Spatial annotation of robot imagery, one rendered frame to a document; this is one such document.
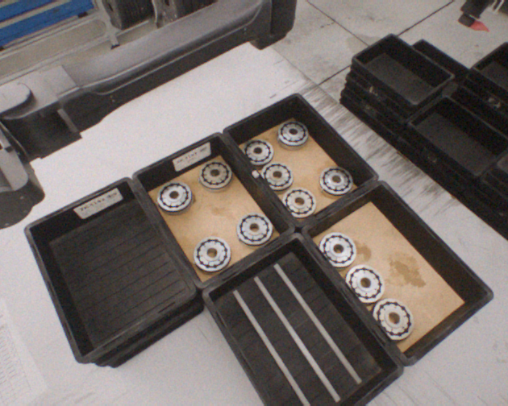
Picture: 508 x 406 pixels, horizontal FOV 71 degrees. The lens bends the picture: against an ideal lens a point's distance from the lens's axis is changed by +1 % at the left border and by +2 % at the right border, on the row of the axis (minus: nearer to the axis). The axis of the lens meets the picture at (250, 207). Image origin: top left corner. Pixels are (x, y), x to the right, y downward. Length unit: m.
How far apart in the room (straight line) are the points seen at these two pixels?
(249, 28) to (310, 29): 2.54
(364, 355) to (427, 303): 0.23
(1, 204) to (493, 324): 1.24
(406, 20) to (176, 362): 2.99
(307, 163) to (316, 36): 1.95
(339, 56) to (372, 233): 1.98
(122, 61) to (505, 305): 1.22
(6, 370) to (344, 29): 2.90
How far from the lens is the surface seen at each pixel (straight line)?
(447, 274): 1.10
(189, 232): 1.05
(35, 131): 0.48
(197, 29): 0.52
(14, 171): 0.44
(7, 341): 1.27
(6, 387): 1.25
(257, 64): 1.67
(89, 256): 1.10
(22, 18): 2.69
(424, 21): 3.43
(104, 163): 1.40
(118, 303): 1.03
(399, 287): 1.07
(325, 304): 1.00
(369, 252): 1.07
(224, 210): 1.07
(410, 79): 2.09
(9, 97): 0.48
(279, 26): 0.61
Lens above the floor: 1.78
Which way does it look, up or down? 63 degrees down
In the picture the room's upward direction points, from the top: 2 degrees clockwise
